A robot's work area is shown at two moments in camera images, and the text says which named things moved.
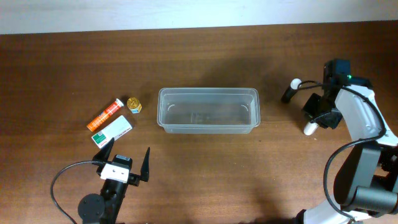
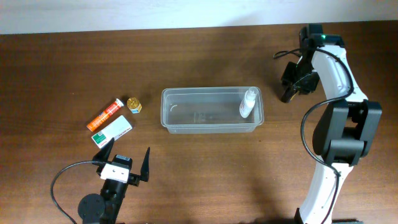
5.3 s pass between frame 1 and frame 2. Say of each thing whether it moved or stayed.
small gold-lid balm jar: stayed
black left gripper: stayed
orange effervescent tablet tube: stayed
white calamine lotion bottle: moved
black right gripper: moved
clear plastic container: stayed
